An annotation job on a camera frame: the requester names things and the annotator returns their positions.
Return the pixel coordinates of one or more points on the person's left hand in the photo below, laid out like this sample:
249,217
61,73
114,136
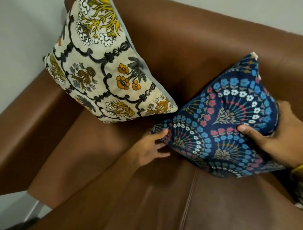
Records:
145,150

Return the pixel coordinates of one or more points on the person's left forearm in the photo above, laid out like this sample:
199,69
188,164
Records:
94,192

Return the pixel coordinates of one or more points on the person's right hand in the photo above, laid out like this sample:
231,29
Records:
286,139

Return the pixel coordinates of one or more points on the person's right thumb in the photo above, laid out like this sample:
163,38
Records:
251,134

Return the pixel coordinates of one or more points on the cream floral cushion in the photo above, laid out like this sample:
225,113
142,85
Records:
99,61

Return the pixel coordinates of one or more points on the dark patterned garment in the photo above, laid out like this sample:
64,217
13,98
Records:
298,189

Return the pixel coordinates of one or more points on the navy blue floral cushion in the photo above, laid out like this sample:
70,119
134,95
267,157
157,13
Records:
222,128

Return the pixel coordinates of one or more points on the person's left thumb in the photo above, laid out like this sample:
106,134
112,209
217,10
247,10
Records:
162,155

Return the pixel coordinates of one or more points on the brown leather sofa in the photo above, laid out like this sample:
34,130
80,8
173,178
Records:
196,59

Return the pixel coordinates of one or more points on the yellow bangle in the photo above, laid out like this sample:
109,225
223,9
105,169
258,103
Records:
297,168

